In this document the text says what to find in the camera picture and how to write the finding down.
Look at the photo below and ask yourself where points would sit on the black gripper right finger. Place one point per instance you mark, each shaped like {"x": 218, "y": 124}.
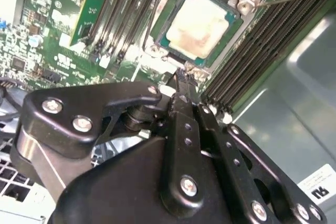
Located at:
{"x": 249, "y": 150}

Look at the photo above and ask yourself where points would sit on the silver topped CPU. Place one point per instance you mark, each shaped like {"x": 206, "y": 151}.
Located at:
{"x": 197, "y": 24}

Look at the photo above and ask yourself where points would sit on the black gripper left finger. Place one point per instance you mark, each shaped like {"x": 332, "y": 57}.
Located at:
{"x": 65, "y": 108}

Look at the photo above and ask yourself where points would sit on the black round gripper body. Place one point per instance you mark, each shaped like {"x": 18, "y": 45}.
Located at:
{"x": 118, "y": 187}

